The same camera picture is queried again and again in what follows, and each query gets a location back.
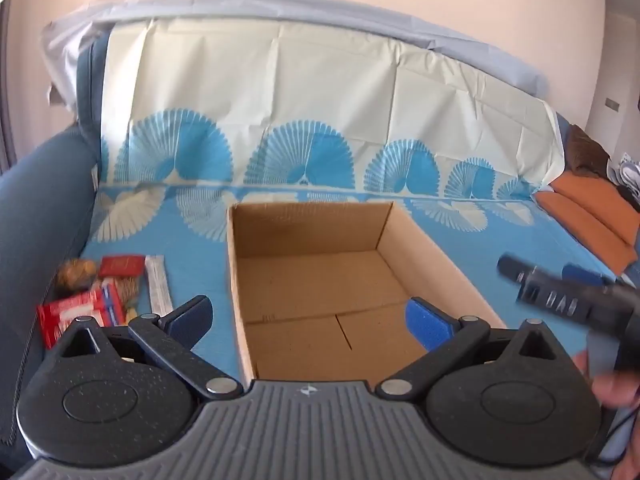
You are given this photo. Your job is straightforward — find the silver stick sachet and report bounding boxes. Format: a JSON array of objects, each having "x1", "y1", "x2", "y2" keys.
[{"x1": 144, "y1": 255, "x2": 174, "y2": 316}]

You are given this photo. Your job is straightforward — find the round puffed grain cake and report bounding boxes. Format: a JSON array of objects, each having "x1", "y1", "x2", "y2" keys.
[{"x1": 105, "y1": 276, "x2": 140, "y2": 324}]

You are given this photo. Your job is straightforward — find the red wafer bar packet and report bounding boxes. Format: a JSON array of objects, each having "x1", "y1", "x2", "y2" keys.
[{"x1": 37, "y1": 284, "x2": 126, "y2": 350}]

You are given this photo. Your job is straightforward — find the small red snack packet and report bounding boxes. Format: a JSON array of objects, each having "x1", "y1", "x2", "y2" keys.
[{"x1": 98, "y1": 255, "x2": 145, "y2": 278}]

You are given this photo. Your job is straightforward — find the bag of small cookies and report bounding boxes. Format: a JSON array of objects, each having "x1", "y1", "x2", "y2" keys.
[{"x1": 54, "y1": 258, "x2": 99, "y2": 298}]

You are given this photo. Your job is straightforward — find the person's right hand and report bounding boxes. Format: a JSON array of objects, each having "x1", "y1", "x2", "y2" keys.
[{"x1": 573, "y1": 350, "x2": 640, "y2": 408}]

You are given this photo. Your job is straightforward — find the orange cushion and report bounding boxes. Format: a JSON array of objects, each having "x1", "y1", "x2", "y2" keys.
[{"x1": 534, "y1": 171, "x2": 639, "y2": 276}]

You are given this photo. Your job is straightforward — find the brown cardboard box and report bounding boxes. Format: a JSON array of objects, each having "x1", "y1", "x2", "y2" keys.
[{"x1": 227, "y1": 202, "x2": 504, "y2": 386}]

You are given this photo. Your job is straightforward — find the brown cushion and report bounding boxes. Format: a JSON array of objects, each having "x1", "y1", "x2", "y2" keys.
[{"x1": 565, "y1": 125, "x2": 610, "y2": 179}]

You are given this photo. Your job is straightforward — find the blue fan-pattern sofa cover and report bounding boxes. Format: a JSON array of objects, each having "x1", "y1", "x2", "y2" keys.
[{"x1": 78, "y1": 18, "x2": 604, "y2": 375}]

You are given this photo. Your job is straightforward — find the wall light switch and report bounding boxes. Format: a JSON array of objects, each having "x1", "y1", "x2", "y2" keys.
[{"x1": 605, "y1": 98, "x2": 620, "y2": 112}]

